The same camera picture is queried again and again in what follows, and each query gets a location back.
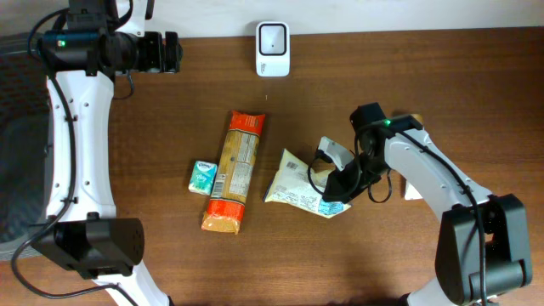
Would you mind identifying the white tube with gold cap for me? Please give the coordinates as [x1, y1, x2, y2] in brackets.
[404, 114, 423, 201]

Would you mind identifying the white barcode scanner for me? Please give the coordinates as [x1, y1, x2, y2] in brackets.
[255, 21, 291, 77]

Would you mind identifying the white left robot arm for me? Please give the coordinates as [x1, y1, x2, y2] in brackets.
[28, 1, 183, 305]

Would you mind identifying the teal tissue pack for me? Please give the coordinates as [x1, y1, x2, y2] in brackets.
[189, 161, 218, 196]

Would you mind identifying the orange pasta package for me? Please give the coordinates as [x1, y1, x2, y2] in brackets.
[201, 111, 265, 234]

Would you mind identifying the grey plastic mesh basket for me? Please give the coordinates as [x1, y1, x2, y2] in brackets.
[1, 32, 50, 262]

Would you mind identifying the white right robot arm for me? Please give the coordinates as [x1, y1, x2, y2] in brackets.
[314, 103, 533, 305]

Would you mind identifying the yellow snack bag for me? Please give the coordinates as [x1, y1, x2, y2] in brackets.
[263, 149, 352, 218]

